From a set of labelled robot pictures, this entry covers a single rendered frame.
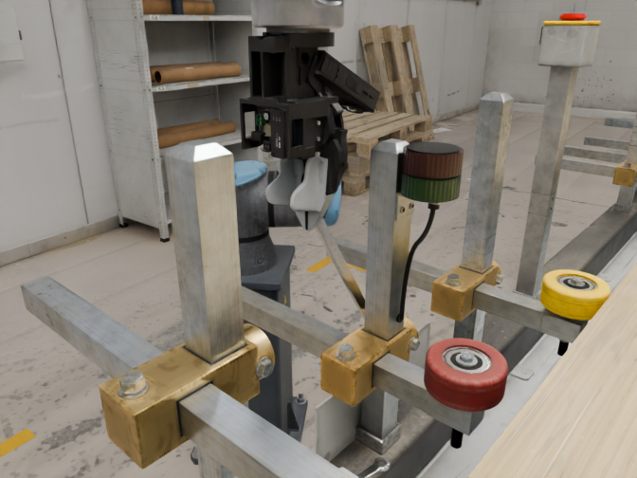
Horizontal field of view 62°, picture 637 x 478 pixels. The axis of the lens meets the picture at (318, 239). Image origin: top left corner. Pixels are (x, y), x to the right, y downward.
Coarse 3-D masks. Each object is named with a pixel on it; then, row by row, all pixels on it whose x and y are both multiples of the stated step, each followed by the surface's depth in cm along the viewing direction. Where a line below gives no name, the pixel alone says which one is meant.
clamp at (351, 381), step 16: (352, 336) 64; (368, 336) 64; (400, 336) 64; (416, 336) 67; (336, 352) 61; (368, 352) 61; (384, 352) 61; (400, 352) 65; (320, 368) 61; (336, 368) 59; (352, 368) 58; (368, 368) 60; (320, 384) 62; (336, 384) 60; (352, 384) 58; (368, 384) 60; (352, 400) 59
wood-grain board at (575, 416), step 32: (608, 320) 61; (576, 352) 55; (608, 352) 55; (544, 384) 50; (576, 384) 50; (608, 384) 50; (544, 416) 46; (576, 416) 46; (608, 416) 46; (512, 448) 43; (544, 448) 43; (576, 448) 43; (608, 448) 43
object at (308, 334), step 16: (256, 304) 73; (272, 304) 73; (256, 320) 73; (272, 320) 71; (288, 320) 69; (304, 320) 69; (288, 336) 69; (304, 336) 67; (320, 336) 66; (336, 336) 66; (320, 352) 66; (384, 368) 59; (400, 368) 59; (416, 368) 59; (384, 384) 60; (400, 384) 58; (416, 384) 57; (416, 400) 57; (432, 400) 56; (432, 416) 56; (448, 416) 55; (464, 416) 53; (480, 416) 55; (464, 432) 54
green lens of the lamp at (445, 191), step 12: (408, 180) 53; (420, 180) 52; (432, 180) 52; (444, 180) 52; (456, 180) 53; (408, 192) 54; (420, 192) 53; (432, 192) 52; (444, 192) 52; (456, 192) 53
